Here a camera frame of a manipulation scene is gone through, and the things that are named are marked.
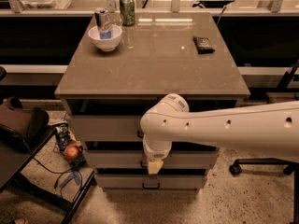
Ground white ceramic bowl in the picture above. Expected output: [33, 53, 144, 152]
[88, 24, 122, 51]

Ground red apple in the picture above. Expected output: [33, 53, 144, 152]
[64, 146, 79, 159]

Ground dark bag on bench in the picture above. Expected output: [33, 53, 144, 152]
[0, 97, 50, 152]

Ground grey bottom drawer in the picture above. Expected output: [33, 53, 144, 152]
[94, 174, 207, 189]

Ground blue chip bag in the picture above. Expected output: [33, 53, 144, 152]
[55, 123, 70, 151]

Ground silver blue can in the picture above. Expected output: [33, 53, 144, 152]
[94, 7, 112, 39]

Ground grey drawer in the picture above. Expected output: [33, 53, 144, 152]
[83, 150, 218, 169]
[66, 114, 238, 143]
[94, 174, 207, 189]

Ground black office chair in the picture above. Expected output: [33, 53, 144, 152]
[229, 158, 299, 224]

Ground black side bench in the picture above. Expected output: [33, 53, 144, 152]
[0, 126, 94, 224]

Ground grey top drawer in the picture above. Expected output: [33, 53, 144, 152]
[66, 114, 238, 143]

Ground grey drawer cabinet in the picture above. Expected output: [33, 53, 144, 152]
[55, 13, 249, 176]

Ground green soda can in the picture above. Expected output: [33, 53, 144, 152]
[120, 0, 135, 26]

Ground black cable on floor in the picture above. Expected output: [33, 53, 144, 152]
[31, 156, 85, 201]

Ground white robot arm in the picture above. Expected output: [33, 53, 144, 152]
[140, 93, 299, 175]

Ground grey middle drawer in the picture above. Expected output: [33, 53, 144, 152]
[83, 150, 218, 169]

